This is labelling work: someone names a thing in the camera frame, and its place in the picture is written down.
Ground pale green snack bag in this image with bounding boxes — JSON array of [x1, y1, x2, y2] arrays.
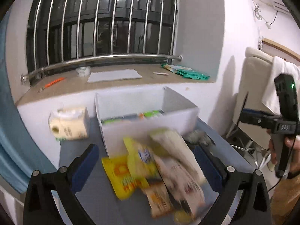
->
[[149, 128, 206, 185]]

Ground green packets pile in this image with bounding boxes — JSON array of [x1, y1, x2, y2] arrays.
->
[[161, 63, 210, 81]]

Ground orange sleeve forearm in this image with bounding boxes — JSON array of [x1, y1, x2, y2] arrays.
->
[[271, 175, 299, 224]]

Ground orange beaded tool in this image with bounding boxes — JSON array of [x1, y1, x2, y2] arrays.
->
[[38, 77, 66, 93]]

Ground yellow flat snack packet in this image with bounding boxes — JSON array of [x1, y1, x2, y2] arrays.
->
[[101, 155, 141, 200]]

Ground blue curtain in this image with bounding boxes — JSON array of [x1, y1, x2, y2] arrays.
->
[[1, 11, 56, 194]]

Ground white paper sheet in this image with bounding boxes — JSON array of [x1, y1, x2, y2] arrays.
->
[[87, 69, 142, 83]]

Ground person's right hand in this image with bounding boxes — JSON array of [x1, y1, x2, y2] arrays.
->
[[268, 135, 300, 175]]

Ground steel window guard rail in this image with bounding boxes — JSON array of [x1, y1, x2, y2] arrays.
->
[[20, 0, 183, 84]]

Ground small wooden stick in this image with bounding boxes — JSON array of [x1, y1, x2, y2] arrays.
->
[[153, 72, 169, 76]]

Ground white storage box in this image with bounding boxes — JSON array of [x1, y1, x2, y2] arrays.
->
[[95, 86, 199, 157]]

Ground tissue pack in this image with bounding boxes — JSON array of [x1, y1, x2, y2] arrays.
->
[[48, 107, 91, 141]]

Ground yellow blue-logo snack bag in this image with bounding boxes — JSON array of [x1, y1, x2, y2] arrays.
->
[[123, 137, 162, 188]]

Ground orange-white small snack bag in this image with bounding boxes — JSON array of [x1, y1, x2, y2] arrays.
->
[[142, 182, 173, 218]]

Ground white noodle snack bag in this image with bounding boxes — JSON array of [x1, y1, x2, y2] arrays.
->
[[154, 155, 205, 219]]

